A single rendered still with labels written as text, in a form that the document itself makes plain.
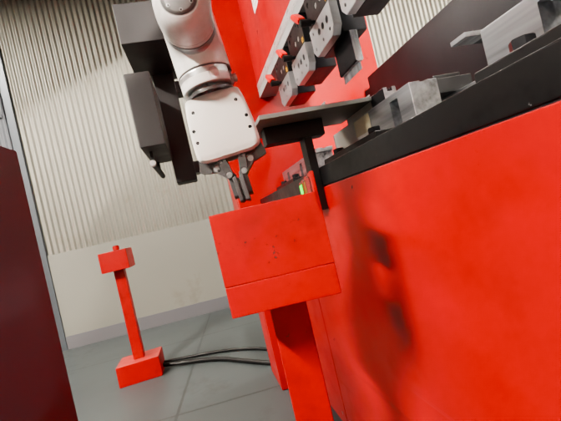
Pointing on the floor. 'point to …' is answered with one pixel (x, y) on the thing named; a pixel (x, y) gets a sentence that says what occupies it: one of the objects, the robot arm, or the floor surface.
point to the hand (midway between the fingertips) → (242, 189)
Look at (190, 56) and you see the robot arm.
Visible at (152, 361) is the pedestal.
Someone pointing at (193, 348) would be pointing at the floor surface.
